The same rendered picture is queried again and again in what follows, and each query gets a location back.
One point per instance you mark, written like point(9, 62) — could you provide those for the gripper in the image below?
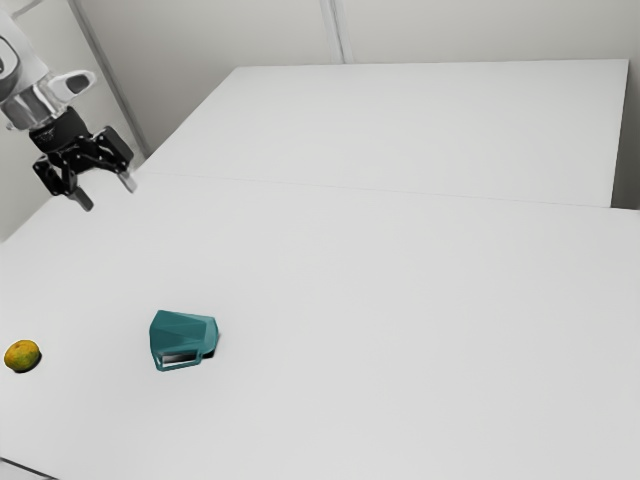
point(57, 132)

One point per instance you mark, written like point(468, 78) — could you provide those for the teal faceted mug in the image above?
point(181, 338)

